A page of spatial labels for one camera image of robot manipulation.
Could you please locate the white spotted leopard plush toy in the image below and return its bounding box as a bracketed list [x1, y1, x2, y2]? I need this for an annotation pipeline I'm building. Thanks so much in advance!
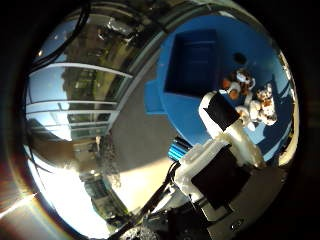
[235, 83, 278, 132]

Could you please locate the orange tiger plush toy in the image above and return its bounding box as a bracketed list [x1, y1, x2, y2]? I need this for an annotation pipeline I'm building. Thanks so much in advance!
[221, 68, 257, 101]

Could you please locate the black cable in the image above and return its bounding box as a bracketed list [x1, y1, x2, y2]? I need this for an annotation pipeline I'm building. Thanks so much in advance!
[111, 161, 181, 240]
[33, 1, 93, 68]

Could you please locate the dark blue rectangular container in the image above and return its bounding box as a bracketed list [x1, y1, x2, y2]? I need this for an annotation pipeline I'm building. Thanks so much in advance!
[163, 29, 223, 100]

